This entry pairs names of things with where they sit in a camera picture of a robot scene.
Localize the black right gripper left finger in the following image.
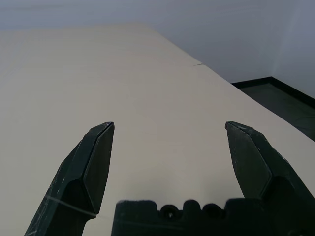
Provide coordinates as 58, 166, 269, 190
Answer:
23, 121, 115, 236

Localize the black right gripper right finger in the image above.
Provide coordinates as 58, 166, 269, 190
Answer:
225, 120, 315, 200

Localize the black wall baseboard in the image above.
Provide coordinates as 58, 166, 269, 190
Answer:
231, 76, 315, 109

